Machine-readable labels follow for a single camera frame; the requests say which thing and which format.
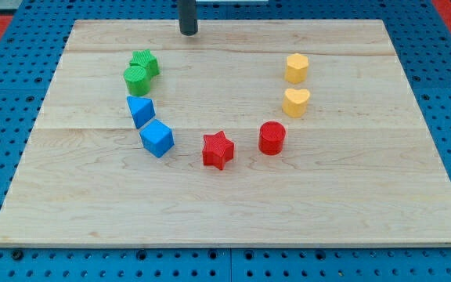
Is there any blue triangular prism block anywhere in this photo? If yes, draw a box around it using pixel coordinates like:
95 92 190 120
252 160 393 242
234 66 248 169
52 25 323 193
127 96 156 128

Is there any yellow heart block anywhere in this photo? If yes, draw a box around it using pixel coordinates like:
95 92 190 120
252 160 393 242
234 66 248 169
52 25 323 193
282 89 311 118

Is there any green cylinder block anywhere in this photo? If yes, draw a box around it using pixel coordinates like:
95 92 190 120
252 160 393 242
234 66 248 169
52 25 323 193
123 66 150 96

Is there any red star block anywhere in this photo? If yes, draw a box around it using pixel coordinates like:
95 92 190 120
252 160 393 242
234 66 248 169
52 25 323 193
202 131 235 170

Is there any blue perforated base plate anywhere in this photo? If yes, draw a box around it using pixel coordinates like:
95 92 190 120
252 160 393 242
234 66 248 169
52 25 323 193
0 0 451 281

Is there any green star block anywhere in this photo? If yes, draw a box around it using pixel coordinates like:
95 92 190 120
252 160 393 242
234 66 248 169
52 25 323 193
129 49 160 78

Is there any yellow hexagon block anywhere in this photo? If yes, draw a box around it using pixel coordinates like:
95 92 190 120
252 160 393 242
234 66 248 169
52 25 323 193
284 53 309 84

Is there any blue cube block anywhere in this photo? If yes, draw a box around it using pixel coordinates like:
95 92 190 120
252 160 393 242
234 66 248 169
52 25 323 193
139 119 174 157

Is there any red cylinder block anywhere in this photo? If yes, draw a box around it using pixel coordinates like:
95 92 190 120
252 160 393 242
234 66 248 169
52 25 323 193
258 121 286 155

